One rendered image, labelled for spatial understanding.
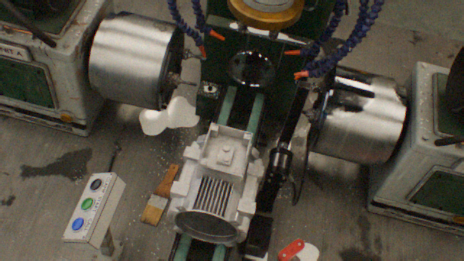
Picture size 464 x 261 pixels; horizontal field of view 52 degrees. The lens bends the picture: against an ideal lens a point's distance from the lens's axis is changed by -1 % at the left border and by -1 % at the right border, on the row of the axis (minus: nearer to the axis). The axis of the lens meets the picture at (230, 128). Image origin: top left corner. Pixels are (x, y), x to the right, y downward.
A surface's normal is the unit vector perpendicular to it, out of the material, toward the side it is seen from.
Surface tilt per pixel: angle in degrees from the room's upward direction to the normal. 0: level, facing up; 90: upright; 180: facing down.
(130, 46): 28
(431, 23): 0
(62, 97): 89
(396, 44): 0
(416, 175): 89
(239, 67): 90
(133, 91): 81
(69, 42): 0
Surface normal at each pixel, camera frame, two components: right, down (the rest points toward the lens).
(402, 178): -0.23, 0.77
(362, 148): -0.20, 0.63
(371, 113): -0.03, -0.07
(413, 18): 0.11, -0.58
